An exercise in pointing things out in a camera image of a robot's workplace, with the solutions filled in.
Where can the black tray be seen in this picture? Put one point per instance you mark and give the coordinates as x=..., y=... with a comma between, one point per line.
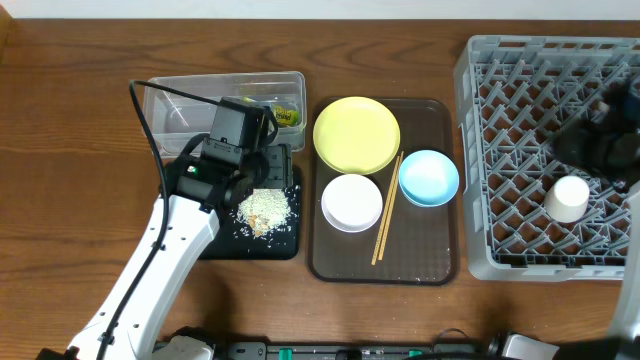
x=206, y=219

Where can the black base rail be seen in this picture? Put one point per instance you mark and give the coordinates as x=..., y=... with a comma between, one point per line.
x=298, y=351

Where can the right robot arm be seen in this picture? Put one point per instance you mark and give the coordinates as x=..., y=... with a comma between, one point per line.
x=608, y=149

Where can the wooden chopstick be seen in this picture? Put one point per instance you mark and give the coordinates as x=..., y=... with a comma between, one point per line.
x=389, y=216
x=386, y=207

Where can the brown serving tray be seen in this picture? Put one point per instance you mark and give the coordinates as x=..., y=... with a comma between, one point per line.
x=422, y=243

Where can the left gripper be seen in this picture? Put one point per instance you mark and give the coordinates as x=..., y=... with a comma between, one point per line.
x=278, y=167

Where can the green snack wrapper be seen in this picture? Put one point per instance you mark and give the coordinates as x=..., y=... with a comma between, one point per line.
x=287, y=113

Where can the rice food scraps pile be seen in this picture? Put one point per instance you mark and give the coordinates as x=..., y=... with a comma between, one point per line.
x=267, y=218

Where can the white bowl with food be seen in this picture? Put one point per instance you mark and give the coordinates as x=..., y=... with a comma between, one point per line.
x=351, y=203

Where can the grey dishwasher rack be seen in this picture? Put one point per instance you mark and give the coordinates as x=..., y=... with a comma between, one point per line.
x=513, y=95

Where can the white cup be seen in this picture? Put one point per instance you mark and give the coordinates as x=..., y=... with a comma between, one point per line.
x=567, y=200

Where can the yellow plate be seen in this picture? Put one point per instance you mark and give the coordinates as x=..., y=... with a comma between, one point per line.
x=356, y=135

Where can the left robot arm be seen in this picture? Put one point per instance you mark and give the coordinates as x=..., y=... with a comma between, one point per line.
x=127, y=324

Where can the light blue bowl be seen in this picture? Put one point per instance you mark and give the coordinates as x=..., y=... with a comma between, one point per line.
x=428, y=178

